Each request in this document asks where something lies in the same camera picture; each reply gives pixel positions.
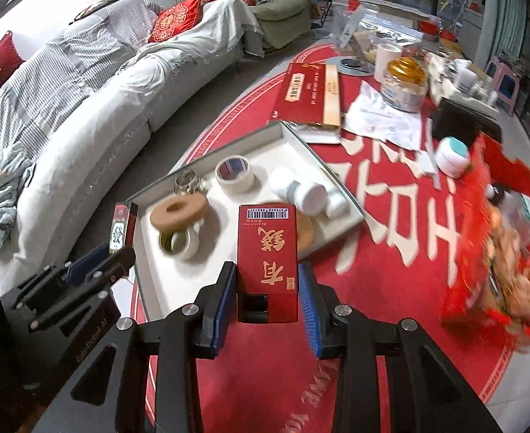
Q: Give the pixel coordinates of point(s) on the white tape roll blue print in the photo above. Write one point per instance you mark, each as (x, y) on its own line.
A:
(234, 174)

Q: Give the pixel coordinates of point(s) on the light blue blanket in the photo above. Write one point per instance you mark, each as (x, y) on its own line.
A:
(16, 171)

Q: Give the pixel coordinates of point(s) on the white crumpled paper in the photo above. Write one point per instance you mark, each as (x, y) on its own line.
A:
(370, 116)

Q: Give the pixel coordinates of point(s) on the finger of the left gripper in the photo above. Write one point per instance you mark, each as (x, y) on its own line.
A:
(106, 274)
(54, 281)

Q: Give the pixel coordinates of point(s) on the red round table mat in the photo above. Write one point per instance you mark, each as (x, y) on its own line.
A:
(266, 378)

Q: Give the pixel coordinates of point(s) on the green armchair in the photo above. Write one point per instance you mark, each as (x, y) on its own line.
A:
(281, 21)

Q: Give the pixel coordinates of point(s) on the black box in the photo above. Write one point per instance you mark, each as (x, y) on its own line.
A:
(463, 123)

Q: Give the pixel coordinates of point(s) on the grey covered sofa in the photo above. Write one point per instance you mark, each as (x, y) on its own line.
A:
(87, 102)

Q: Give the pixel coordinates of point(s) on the grey rectangular tray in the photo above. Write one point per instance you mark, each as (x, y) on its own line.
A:
(276, 154)

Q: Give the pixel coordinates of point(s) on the steel hose clamp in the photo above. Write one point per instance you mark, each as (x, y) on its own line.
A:
(187, 182)

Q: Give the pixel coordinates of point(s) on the narrow red lighter box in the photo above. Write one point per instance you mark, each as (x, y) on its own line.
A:
(122, 226)

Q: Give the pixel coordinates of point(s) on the pink plastic stool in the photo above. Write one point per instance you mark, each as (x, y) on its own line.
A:
(504, 81)

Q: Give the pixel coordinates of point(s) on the white cream jar teal lid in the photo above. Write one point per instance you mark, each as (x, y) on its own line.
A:
(452, 157)

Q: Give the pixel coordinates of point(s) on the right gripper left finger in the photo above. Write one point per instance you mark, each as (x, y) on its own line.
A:
(216, 302)

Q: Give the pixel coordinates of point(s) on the white bottle yellow label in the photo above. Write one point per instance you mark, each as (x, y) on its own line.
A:
(337, 204)

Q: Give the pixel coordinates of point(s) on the red cigarette box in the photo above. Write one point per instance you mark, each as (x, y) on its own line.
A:
(266, 258)

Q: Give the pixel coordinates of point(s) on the red cardboard box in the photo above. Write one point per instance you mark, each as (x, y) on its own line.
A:
(492, 282)

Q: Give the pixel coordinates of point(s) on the white pill bottle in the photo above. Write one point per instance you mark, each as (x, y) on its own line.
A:
(309, 198)

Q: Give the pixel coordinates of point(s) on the yellow-core tape roll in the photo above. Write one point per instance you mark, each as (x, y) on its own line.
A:
(181, 244)

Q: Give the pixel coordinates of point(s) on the red embroidered cushion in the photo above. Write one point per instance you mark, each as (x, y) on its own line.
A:
(175, 20)

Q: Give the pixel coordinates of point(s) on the gold lid glass jar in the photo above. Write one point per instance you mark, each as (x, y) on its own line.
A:
(404, 85)

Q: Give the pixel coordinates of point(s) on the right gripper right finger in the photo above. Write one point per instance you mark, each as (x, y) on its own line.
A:
(317, 303)

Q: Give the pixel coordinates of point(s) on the flat red gift box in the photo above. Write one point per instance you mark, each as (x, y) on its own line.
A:
(309, 95)

